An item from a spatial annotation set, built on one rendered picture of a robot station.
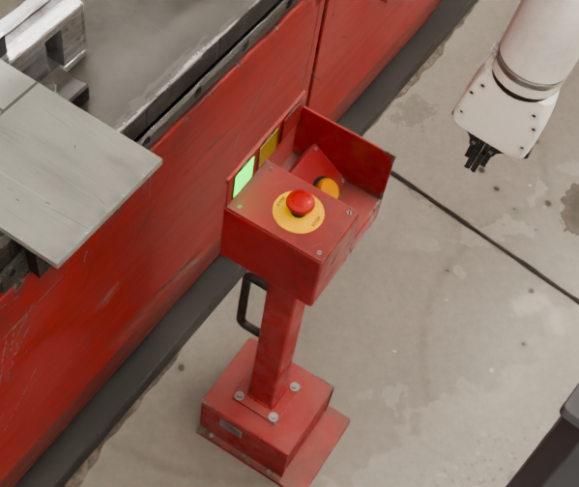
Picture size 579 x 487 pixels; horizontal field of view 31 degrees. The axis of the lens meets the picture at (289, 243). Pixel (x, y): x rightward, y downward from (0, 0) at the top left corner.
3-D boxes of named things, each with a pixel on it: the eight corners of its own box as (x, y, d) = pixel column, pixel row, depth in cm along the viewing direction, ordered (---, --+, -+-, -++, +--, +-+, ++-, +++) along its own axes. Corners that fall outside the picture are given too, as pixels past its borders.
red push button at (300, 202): (303, 231, 141) (305, 215, 138) (277, 216, 142) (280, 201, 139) (317, 212, 143) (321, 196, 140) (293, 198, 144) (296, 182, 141)
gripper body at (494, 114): (475, 64, 114) (443, 126, 124) (555, 112, 113) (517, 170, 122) (503, 26, 118) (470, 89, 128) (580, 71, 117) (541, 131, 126)
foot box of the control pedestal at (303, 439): (301, 500, 200) (308, 476, 190) (194, 431, 206) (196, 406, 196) (351, 420, 211) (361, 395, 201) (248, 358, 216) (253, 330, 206)
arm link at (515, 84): (482, 56, 112) (474, 73, 115) (553, 98, 111) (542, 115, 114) (514, 14, 117) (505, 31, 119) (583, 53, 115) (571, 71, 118)
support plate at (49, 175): (57, 270, 108) (56, 264, 107) (-127, 147, 114) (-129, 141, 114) (162, 163, 118) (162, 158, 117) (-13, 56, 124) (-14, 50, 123)
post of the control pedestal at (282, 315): (271, 410, 197) (305, 255, 153) (247, 395, 198) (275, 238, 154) (285, 389, 200) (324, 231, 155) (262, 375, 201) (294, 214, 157)
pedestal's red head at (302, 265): (310, 308, 148) (328, 238, 133) (217, 253, 151) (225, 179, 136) (377, 216, 158) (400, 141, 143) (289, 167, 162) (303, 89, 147)
